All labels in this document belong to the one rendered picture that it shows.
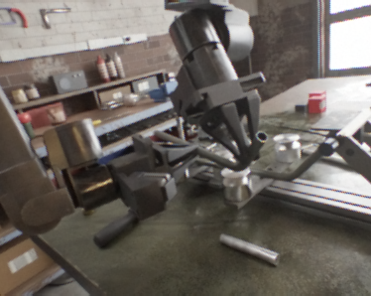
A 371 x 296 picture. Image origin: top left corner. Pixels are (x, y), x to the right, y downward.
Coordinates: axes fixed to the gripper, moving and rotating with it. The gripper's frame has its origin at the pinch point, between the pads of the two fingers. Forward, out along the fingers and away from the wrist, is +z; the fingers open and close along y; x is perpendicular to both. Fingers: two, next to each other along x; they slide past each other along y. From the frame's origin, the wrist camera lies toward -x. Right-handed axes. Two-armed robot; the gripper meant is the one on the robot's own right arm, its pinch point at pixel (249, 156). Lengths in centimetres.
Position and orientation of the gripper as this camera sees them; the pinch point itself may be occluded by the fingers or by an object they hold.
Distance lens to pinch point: 37.8
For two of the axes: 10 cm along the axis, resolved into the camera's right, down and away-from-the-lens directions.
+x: 3.2, -2.7, -9.1
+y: -8.6, 3.2, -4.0
